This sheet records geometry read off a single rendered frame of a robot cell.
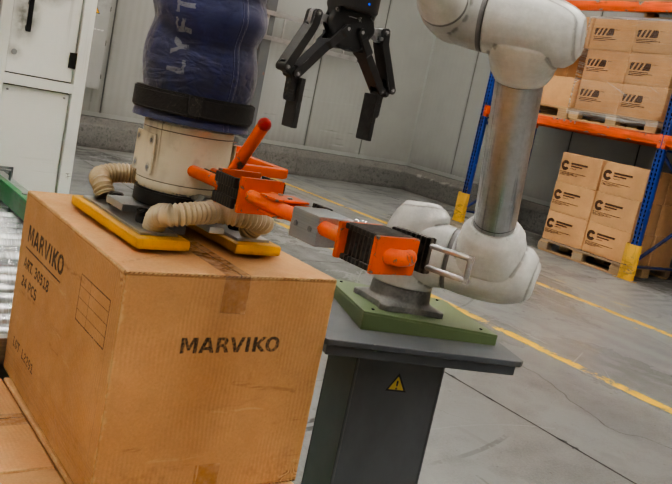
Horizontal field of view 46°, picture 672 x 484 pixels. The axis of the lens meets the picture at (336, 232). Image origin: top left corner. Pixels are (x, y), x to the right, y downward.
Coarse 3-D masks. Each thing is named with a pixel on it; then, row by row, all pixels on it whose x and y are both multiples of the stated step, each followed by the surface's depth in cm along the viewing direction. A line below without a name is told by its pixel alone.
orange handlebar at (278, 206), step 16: (256, 160) 178; (192, 176) 142; (208, 176) 137; (272, 176) 167; (256, 192) 125; (272, 192) 129; (272, 208) 120; (288, 208) 117; (320, 224) 110; (384, 256) 99; (400, 256) 99; (416, 256) 102
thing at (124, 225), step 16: (112, 192) 151; (80, 208) 153; (96, 208) 148; (112, 208) 148; (144, 208) 141; (112, 224) 139; (128, 224) 138; (128, 240) 134; (144, 240) 132; (160, 240) 133; (176, 240) 135
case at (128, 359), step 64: (64, 256) 144; (128, 256) 128; (192, 256) 138; (256, 256) 148; (64, 320) 141; (128, 320) 122; (192, 320) 128; (256, 320) 135; (320, 320) 143; (64, 384) 139; (128, 384) 124; (192, 384) 131; (256, 384) 139; (64, 448) 137; (128, 448) 127; (192, 448) 134; (256, 448) 142
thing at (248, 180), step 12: (216, 180) 130; (228, 180) 127; (240, 180) 126; (252, 180) 127; (264, 180) 128; (276, 180) 134; (216, 192) 130; (228, 192) 129; (240, 192) 126; (264, 192) 128; (276, 192) 130; (228, 204) 127; (240, 204) 126
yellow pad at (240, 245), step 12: (192, 228) 156; (228, 228) 153; (216, 240) 148; (228, 240) 145; (240, 240) 146; (252, 240) 147; (264, 240) 149; (240, 252) 143; (252, 252) 145; (264, 252) 146; (276, 252) 148
